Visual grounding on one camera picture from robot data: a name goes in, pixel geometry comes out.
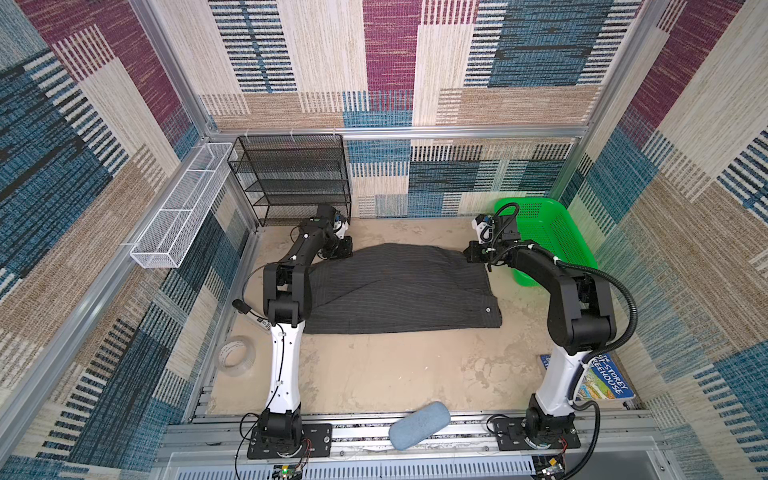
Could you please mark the white slotted cable duct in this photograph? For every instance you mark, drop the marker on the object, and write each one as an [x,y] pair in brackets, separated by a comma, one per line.
[435,468]

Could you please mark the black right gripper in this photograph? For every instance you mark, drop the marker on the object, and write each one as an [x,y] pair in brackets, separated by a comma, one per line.
[473,254]

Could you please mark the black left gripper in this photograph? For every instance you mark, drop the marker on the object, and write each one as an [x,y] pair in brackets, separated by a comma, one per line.
[347,250]

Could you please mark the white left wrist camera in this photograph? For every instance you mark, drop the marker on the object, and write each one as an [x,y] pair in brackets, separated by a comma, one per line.
[340,228]

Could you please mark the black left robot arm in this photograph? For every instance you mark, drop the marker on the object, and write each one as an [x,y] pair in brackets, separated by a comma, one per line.
[287,304]

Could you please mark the colourful treehouse book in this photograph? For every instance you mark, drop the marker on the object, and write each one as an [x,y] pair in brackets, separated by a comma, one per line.
[603,381]

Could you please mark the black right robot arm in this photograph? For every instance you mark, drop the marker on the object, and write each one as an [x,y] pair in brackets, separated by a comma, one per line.
[580,320]

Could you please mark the clear tape roll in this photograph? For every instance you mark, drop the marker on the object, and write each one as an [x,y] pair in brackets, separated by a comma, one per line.
[235,356]

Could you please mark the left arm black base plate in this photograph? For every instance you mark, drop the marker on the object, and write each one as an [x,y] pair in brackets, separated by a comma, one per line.
[314,441]

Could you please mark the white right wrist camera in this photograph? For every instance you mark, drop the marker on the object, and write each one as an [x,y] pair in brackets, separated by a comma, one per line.
[484,226]

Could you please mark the blue-grey fuzzy microphone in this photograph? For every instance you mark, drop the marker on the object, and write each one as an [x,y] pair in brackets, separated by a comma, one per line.
[419,425]

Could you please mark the white wire mesh tray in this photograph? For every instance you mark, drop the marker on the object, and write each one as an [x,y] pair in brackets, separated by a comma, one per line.
[167,239]

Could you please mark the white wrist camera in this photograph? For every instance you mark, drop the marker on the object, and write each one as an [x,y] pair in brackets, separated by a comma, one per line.
[484,226]
[340,228]

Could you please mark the black wire mesh shelf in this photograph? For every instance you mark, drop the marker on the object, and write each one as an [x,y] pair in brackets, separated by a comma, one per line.
[286,177]

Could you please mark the green plastic basket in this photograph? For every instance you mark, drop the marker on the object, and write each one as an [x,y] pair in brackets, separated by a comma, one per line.
[548,223]

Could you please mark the black white remote control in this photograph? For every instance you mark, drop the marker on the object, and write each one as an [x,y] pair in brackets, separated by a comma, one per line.
[245,309]

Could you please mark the dark pinstriped long sleeve shirt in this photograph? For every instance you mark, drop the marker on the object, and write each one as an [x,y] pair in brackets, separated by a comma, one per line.
[400,288]

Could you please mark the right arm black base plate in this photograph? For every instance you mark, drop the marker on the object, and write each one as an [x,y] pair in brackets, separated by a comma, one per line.
[515,433]

